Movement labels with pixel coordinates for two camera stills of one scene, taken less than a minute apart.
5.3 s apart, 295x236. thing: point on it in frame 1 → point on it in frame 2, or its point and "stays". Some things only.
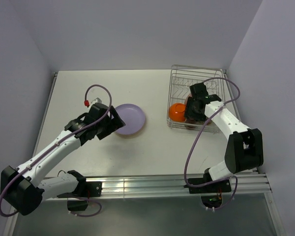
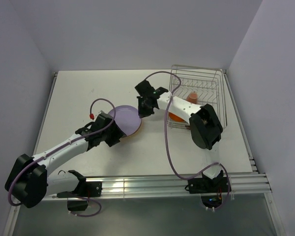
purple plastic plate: (133, 116) stays
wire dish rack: (182, 77) stays
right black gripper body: (191, 111) → (143, 109)
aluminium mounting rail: (176, 184) stays
